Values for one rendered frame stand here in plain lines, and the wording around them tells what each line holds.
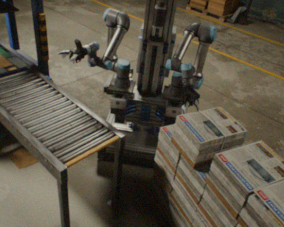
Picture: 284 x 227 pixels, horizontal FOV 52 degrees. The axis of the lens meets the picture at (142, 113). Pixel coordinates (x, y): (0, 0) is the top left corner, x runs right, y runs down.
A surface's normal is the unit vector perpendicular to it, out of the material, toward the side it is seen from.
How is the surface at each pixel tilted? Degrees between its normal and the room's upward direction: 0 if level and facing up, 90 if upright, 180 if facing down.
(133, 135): 0
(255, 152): 0
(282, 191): 2
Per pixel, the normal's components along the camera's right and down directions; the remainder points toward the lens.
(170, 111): -0.12, 0.57
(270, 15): -0.69, 0.36
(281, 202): 0.11, -0.80
